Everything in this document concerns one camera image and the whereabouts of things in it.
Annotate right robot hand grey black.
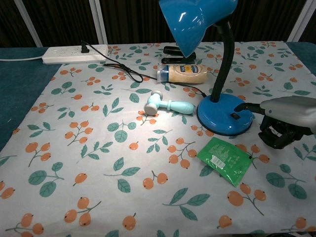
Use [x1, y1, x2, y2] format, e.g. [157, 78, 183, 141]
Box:
[234, 95, 316, 150]

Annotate blue desk lamp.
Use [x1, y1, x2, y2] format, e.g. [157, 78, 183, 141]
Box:
[158, 0, 254, 136]

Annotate green foil packet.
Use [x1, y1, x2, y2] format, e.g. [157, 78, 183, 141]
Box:
[197, 137, 254, 188]

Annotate mayonnaise squeeze bottle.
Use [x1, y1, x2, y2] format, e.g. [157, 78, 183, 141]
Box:
[157, 63, 208, 84]

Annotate light blue roller massager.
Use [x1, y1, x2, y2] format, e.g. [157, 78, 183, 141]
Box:
[144, 90, 196, 116]

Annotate black stapler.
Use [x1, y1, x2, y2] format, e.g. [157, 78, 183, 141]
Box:
[161, 45, 197, 64]

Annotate black pleated curtain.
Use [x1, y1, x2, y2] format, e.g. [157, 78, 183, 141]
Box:
[0, 0, 316, 48]

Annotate floral fruit print tablecloth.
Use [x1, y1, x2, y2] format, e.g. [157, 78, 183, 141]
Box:
[0, 40, 316, 237]

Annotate white power strip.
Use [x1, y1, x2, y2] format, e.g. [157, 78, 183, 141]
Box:
[41, 44, 109, 65]

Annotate white frame pole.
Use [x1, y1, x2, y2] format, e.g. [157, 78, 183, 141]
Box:
[287, 0, 316, 42]
[16, 0, 43, 47]
[92, 0, 109, 45]

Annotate black power cable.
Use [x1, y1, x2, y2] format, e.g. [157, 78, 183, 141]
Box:
[80, 40, 207, 98]

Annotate white power strip cable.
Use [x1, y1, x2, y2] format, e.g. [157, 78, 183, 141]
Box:
[0, 55, 43, 62]

